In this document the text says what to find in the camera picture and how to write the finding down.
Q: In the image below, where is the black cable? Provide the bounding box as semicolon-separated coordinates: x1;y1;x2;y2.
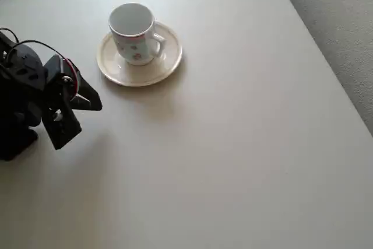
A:
0;27;68;61

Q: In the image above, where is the red cable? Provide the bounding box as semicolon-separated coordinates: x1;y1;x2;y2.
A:
61;57;81;99

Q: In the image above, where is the floral white teacup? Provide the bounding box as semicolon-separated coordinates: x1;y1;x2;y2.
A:
108;2;167;67

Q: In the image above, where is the white saucer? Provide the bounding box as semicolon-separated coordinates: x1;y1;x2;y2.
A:
96;21;184;87

